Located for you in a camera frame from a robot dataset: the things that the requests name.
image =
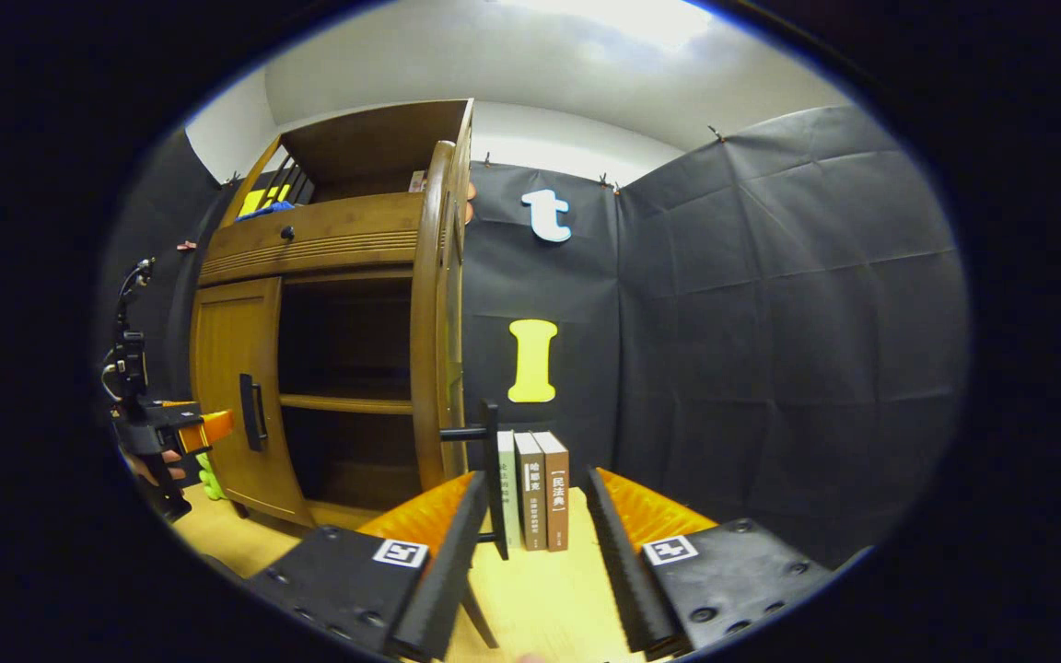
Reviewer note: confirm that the wooden double-door shoe cabinet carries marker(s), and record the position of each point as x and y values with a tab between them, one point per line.
355	138

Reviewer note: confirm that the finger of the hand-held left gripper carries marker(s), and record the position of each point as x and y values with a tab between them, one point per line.
213	431
176	407

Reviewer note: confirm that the wooden shoe cabinet door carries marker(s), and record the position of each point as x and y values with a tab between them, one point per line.
429	322
227	368

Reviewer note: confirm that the wooden cabinet drawer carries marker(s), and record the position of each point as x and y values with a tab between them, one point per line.
346	230

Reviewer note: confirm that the green toy frog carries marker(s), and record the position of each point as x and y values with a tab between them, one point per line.
211	479

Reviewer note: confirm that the blue cloth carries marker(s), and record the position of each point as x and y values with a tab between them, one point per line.
263	212

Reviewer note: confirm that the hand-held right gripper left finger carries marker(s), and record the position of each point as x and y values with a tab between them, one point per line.
443	571

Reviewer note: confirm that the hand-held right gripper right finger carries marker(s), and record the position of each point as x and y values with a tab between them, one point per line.
623	571

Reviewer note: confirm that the wooden inner cabinet shelf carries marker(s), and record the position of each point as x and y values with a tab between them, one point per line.
346	403

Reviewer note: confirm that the white book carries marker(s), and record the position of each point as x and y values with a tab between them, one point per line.
509	488

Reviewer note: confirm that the brown book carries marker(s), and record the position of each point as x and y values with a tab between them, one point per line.
530	488
556	488

